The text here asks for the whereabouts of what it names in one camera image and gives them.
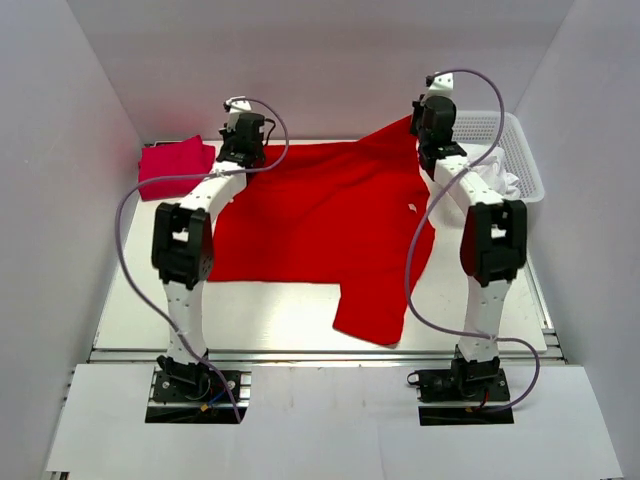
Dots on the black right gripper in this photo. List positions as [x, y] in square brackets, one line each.
[418, 111]

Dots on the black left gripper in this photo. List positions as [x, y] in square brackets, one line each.
[226, 137]

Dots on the red t-shirt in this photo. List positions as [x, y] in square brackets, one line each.
[344, 213]

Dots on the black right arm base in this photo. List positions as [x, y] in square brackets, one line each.
[441, 402]

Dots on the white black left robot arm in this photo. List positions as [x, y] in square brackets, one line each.
[183, 252]

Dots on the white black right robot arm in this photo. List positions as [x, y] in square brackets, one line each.
[492, 251]

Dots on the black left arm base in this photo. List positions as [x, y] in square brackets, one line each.
[175, 402]

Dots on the white plastic basket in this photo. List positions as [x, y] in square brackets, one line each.
[476, 130]

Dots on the folded crimson t-shirt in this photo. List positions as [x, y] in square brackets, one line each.
[188, 157]

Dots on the white t-shirt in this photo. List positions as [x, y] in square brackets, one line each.
[492, 170]

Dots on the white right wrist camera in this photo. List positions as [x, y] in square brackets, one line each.
[439, 85]

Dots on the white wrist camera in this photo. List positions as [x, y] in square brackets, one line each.
[439, 85]
[234, 107]

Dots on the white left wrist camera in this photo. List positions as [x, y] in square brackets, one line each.
[234, 107]

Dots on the aluminium rail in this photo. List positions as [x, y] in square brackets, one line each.
[276, 356]

